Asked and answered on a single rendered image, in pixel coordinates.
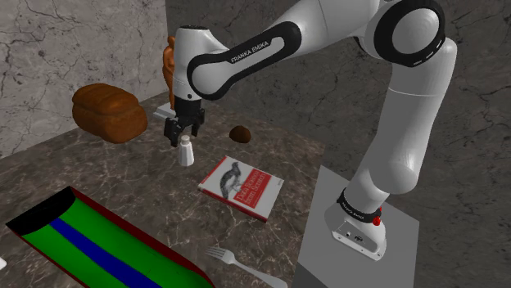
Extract white and red book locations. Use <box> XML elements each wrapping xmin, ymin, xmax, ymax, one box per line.
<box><xmin>197</xmin><ymin>155</ymin><xmax>285</xmax><ymax>223</ymax></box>

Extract brown bread loaf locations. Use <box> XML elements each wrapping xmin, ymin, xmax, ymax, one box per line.
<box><xmin>71</xmin><ymin>83</ymin><xmax>149</xmax><ymax>145</ymax></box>

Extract small brown round bread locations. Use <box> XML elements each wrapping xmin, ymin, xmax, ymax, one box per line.
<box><xmin>228</xmin><ymin>125</ymin><xmax>252</xmax><ymax>144</ymax></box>

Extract green blue striped board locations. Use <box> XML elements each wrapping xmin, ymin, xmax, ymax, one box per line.
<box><xmin>5</xmin><ymin>185</ymin><xmax>216</xmax><ymax>288</ymax></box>

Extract brown figure on grey base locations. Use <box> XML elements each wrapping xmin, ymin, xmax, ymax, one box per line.
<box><xmin>152</xmin><ymin>35</ymin><xmax>178</xmax><ymax>122</ymax></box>

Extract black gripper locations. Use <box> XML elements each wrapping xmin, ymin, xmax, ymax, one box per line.
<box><xmin>164</xmin><ymin>96</ymin><xmax>206</xmax><ymax>148</ymax></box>

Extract silver fork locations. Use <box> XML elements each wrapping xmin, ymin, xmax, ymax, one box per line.
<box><xmin>205</xmin><ymin>245</ymin><xmax>289</xmax><ymax>288</ymax></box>

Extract grey robot stand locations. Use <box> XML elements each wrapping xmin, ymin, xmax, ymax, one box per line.
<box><xmin>292</xmin><ymin>165</ymin><xmax>421</xmax><ymax>288</ymax></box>

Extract white salt shaker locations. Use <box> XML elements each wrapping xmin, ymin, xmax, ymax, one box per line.
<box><xmin>178</xmin><ymin>134</ymin><xmax>196</xmax><ymax>168</ymax></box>

